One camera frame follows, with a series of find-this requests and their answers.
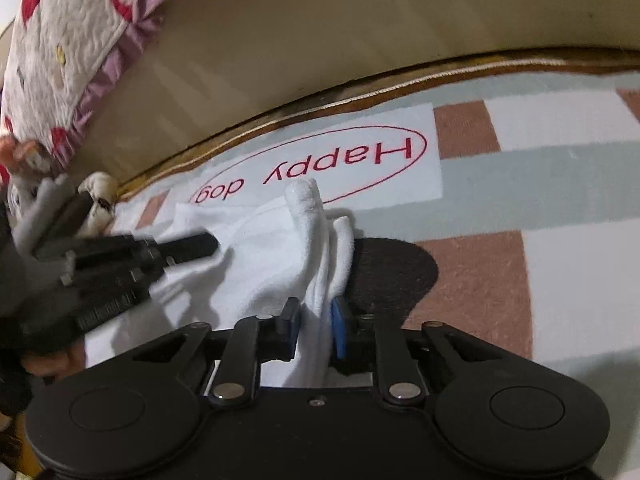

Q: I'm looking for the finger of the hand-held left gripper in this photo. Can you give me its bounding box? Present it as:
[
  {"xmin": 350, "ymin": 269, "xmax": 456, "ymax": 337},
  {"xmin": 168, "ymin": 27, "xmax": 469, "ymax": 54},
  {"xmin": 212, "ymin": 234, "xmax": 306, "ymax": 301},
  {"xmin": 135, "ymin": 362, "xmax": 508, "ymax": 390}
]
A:
[
  {"xmin": 65, "ymin": 231, "xmax": 220, "ymax": 273},
  {"xmin": 62, "ymin": 260, "xmax": 168, "ymax": 333}
]

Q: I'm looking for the white t-shirt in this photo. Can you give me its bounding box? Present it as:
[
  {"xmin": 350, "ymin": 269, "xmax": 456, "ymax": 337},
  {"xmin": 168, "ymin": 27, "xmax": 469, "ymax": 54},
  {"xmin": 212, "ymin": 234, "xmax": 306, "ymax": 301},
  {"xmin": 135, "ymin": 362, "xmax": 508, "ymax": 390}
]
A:
[{"xmin": 84, "ymin": 177, "xmax": 357, "ymax": 392}]

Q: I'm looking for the printed quilt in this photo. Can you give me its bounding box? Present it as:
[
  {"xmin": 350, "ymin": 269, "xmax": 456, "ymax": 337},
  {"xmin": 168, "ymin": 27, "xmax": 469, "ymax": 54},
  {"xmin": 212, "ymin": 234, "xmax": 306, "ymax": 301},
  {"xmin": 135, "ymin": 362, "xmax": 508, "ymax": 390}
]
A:
[{"xmin": 0, "ymin": 0, "xmax": 237, "ymax": 173}]

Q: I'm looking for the beige bed base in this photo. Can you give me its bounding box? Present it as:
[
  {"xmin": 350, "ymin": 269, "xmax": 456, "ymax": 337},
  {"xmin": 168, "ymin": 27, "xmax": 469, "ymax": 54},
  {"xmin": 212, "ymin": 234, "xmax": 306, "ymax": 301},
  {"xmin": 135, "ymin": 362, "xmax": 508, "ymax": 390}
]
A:
[{"xmin": 65, "ymin": 0, "xmax": 640, "ymax": 183}]

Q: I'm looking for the person's left hand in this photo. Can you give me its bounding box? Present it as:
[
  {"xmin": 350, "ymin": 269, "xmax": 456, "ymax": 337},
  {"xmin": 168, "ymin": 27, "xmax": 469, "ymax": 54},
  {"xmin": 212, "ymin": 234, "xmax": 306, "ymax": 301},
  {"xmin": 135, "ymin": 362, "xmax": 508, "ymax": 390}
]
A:
[{"xmin": 20, "ymin": 341, "xmax": 88, "ymax": 382}]

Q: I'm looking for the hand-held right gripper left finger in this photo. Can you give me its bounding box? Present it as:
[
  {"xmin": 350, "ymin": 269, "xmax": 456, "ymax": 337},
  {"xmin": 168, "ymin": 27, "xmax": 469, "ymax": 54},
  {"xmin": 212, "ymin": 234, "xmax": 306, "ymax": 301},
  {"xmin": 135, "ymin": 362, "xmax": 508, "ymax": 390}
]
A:
[{"xmin": 131, "ymin": 297, "xmax": 302, "ymax": 408}]

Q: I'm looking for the checkered floor mat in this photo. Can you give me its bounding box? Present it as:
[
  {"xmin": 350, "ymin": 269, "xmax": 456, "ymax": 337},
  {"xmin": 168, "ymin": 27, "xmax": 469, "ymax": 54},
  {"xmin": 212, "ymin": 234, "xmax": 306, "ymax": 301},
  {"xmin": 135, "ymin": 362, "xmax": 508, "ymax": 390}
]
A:
[{"xmin": 82, "ymin": 47, "xmax": 640, "ymax": 378}]

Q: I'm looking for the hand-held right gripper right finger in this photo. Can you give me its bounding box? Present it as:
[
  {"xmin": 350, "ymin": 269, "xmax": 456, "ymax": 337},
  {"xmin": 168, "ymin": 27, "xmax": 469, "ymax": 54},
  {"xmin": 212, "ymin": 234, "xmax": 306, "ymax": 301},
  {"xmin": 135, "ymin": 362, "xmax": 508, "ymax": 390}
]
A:
[{"xmin": 330, "ymin": 295, "xmax": 507, "ymax": 408}]

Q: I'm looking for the pink and grey plush toy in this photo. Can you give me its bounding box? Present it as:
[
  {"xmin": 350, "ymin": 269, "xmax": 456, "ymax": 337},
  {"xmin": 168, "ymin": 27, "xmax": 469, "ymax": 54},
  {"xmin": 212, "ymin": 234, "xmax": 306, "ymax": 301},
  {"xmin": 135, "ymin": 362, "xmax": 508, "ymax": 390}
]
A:
[{"xmin": 0, "ymin": 132, "xmax": 56, "ymax": 211}]

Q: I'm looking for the small cream cloth object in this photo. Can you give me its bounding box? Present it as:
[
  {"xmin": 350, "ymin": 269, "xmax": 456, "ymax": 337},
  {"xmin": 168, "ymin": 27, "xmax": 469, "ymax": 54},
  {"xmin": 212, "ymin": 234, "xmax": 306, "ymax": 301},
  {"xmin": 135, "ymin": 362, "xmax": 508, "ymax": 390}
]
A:
[{"xmin": 77, "ymin": 171, "xmax": 118, "ymax": 236}]

